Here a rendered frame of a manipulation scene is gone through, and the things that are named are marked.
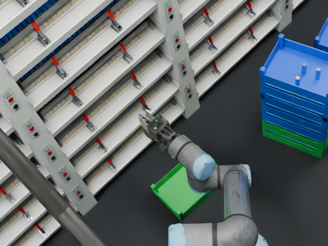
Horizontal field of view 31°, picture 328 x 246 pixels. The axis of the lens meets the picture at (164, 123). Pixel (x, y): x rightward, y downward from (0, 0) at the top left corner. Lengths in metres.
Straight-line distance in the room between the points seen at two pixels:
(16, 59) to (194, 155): 0.70
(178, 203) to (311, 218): 0.60
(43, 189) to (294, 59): 1.95
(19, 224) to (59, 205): 1.91
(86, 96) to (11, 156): 1.64
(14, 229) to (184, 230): 1.10
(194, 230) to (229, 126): 1.32
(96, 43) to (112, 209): 0.95
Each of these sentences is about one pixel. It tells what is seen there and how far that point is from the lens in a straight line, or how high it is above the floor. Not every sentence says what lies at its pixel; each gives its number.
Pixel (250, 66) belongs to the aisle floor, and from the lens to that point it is 3.15.
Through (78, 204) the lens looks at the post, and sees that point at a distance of 2.79.
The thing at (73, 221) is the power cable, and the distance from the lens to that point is 0.74.
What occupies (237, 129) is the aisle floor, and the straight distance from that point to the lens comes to 2.96.
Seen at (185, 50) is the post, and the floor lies 0.50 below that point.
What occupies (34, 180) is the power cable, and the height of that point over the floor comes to 1.97.
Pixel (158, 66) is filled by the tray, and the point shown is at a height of 0.50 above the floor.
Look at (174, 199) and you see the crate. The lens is 2.82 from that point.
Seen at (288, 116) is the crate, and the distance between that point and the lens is 2.67.
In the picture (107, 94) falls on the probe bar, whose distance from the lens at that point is 2.52.
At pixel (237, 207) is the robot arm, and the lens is 1.88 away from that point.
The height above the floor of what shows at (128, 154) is 0.10.
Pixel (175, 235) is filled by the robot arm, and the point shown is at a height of 0.98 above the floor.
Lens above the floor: 2.59
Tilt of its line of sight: 59 degrees down
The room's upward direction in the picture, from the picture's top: 18 degrees counter-clockwise
